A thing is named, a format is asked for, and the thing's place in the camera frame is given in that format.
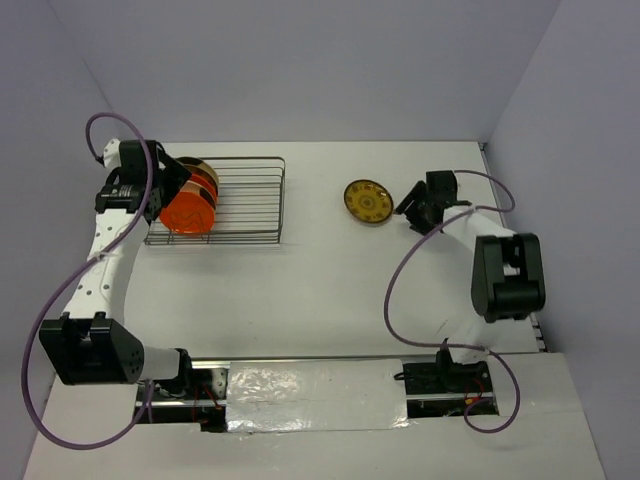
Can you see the yellow plate brown rim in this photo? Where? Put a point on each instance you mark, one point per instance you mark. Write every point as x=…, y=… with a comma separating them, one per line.
x=191, y=163

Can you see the silver foil sheet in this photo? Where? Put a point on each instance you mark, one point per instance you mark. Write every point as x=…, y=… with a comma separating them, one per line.
x=315, y=396

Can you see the pink floral plate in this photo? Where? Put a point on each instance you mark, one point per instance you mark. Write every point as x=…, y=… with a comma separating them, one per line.
x=205, y=194

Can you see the orange plate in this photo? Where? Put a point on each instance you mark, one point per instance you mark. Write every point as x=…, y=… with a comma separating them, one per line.
x=206, y=182
x=188, y=214

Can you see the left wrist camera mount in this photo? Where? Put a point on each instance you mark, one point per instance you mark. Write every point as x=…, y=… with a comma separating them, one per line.
x=110, y=157

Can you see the black metal base rail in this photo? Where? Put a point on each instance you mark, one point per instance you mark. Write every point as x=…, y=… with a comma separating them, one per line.
x=203, y=406

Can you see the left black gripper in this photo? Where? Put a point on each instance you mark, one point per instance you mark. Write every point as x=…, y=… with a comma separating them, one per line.
x=174, y=177

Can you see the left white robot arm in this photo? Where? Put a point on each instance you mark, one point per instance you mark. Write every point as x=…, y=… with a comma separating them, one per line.
x=89, y=343

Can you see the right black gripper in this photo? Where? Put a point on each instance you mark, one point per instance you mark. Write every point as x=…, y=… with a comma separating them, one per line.
x=417, y=224

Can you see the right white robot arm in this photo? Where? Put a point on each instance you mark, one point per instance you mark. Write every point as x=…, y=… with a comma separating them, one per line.
x=507, y=279

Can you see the metal wire dish rack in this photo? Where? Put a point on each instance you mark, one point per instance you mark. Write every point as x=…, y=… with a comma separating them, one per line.
x=250, y=208

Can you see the orange plate front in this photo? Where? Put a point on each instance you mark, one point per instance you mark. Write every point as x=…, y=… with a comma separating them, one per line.
x=188, y=214

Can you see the yellow patterned plate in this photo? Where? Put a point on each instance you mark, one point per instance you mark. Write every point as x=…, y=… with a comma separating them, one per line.
x=368, y=202

